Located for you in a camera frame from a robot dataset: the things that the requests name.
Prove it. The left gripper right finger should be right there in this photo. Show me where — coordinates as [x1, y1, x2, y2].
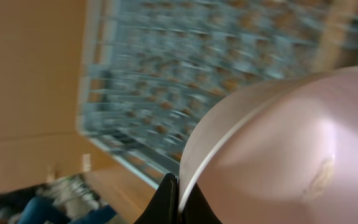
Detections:
[181, 184, 222, 224]

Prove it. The small white bowl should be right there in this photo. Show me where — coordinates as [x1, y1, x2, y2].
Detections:
[178, 67, 358, 223]

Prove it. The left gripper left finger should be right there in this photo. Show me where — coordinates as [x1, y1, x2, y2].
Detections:
[134, 173, 178, 224]

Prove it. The grey plastic dish rack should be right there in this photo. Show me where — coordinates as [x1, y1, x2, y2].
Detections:
[76, 0, 358, 187]

